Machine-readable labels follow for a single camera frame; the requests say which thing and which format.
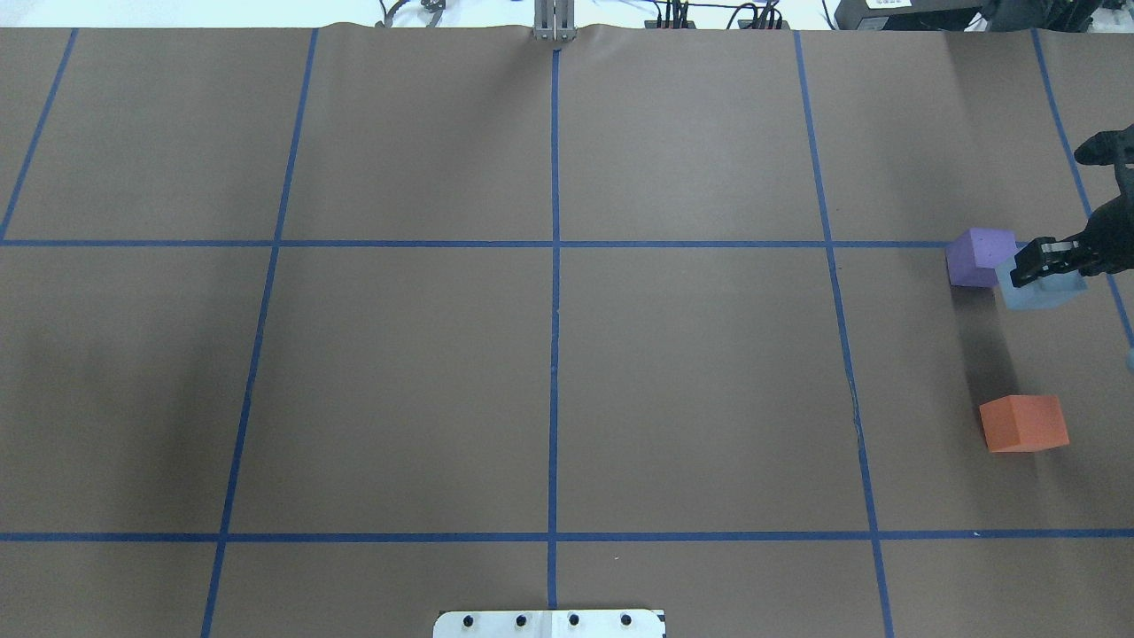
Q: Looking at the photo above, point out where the aluminium frame post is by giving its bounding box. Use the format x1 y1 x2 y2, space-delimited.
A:
532 0 578 43

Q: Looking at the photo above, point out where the light blue foam block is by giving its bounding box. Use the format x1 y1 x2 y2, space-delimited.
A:
995 257 1088 311

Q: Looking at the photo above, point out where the purple foam block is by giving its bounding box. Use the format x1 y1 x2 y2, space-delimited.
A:
943 227 1018 288

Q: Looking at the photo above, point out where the orange foam block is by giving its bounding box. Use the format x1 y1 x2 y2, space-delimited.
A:
978 394 1070 454

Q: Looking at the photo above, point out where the black power adapter box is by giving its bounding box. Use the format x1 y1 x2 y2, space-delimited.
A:
833 1 984 32

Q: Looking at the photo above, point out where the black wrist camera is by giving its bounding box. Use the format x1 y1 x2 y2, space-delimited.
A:
1073 124 1133 198

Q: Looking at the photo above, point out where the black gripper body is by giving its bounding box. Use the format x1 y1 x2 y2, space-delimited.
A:
1083 197 1133 277

